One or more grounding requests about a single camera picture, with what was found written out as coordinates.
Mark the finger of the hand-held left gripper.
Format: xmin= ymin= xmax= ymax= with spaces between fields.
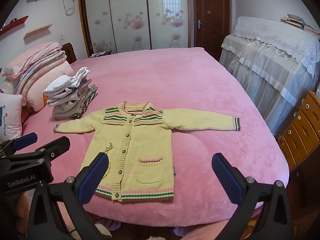
xmin=0 ymin=132 xmax=38 ymax=158
xmin=35 ymin=136 xmax=71 ymax=165

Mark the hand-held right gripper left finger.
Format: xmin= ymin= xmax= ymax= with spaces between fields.
xmin=27 ymin=152 xmax=110 ymax=240

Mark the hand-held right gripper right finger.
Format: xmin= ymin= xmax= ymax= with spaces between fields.
xmin=211 ymin=152 xmax=294 ymax=240

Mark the yellow striped knit cardigan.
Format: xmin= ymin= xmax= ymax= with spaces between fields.
xmin=53 ymin=101 xmax=241 ymax=202

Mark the stack of folded clothes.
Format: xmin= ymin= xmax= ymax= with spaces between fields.
xmin=43 ymin=66 xmax=98 ymax=120

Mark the white embroidered pillow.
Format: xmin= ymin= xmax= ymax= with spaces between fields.
xmin=0 ymin=92 xmax=24 ymax=142

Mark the stack of folded pink quilts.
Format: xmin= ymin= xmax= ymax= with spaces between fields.
xmin=0 ymin=41 xmax=75 ymax=113

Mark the wooden drawer chest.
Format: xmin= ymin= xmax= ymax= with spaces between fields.
xmin=277 ymin=90 xmax=320 ymax=173

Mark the dark wooden headboard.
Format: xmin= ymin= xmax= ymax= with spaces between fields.
xmin=61 ymin=42 xmax=77 ymax=64

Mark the pink bed blanket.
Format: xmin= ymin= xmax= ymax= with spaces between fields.
xmin=12 ymin=46 xmax=290 ymax=230

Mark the white lace covered furniture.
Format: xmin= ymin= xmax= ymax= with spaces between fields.
xmin=219 ymin=16 xmax=320 ymax=135

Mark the floral sliding door wardrobe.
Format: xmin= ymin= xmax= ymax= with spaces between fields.
xmin=77 ymin=0 xmax=193 ymax=58

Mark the brown wooden door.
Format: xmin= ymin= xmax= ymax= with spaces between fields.
xmin=192 ymin=0 xmax=231 ymax=59

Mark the pile of books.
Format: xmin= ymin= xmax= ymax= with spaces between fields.
xmin=280 ymin=13 xmax=320 ymax=40

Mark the light wooden wall shelf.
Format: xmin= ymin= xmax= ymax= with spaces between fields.
xmin=23 ymin=23 xmax=53 ymax=39

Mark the red wall shelf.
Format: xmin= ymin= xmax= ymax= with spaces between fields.
xmin=0 ymin=15 xmax=29 ymax=35

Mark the white air conditioner cable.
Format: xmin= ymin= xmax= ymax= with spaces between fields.
xmin=62 ymin=0 xmax=77 ymax=16

